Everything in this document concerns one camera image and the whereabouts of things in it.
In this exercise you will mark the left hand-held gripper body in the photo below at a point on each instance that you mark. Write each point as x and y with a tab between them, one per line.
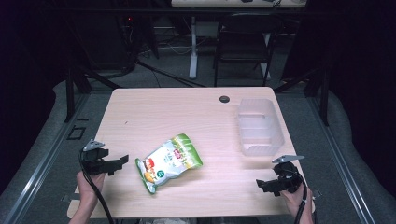
95	161

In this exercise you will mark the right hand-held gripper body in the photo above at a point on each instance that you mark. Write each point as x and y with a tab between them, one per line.
288	177

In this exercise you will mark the person's right hand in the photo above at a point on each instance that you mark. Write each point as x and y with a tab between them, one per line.
295	200

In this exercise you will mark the person's left hand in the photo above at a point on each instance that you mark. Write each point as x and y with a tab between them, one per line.
88	186

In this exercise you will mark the green and white snack bag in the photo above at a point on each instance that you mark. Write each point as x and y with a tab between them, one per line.
169	161

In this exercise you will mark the translucent plastic container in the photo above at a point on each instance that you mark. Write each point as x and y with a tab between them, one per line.
260	127

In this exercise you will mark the black metal stand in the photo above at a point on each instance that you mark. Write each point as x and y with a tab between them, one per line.
324	96
70	93

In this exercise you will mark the dark round table grommet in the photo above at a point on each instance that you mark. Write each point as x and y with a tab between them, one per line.
224	99

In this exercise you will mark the white desk leg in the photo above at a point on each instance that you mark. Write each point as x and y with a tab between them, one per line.
193	53

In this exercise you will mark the black chair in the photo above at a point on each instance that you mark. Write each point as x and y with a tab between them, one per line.
246	46

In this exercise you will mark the aluminium floor rail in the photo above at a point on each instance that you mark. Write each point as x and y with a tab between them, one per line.
342	161
43	161

